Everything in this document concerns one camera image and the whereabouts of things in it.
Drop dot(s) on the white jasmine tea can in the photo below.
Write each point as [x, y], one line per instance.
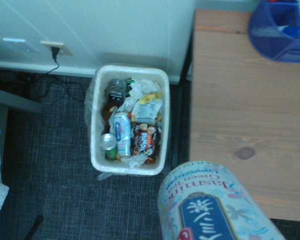
[215, 207]

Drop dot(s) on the white and blue drink can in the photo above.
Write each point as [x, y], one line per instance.
[122, 135]

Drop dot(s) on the green drink can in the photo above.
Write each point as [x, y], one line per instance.
[109, 145]

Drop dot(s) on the white trash bin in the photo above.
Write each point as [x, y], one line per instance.
[88, 105]
[130, 170]

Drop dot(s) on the white and yellow snack bag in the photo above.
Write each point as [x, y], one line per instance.
[148, 107]

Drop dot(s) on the brown panda snack bag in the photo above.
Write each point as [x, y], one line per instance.
[145, 142]

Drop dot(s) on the crumpled white tissue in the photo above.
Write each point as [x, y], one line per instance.
[142, 87]

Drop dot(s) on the brown cardboard piece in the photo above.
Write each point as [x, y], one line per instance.
[107, 117]

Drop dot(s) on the grey and black wrapper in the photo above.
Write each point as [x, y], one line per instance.
[117, 90]

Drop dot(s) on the blue mesh desk organizer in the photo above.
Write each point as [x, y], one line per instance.
[277, 37]

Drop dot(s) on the black stand leg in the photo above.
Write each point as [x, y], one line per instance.
[35, 226]

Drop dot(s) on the blue and white marker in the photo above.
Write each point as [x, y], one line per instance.
[293, 30]

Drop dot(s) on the wooden table with black frame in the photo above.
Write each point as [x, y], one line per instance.
[250, 120]

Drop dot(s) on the beige wall outlet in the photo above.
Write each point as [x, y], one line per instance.
[57, 48]

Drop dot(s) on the grey furniture rail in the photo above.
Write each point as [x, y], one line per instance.
[17, 100]

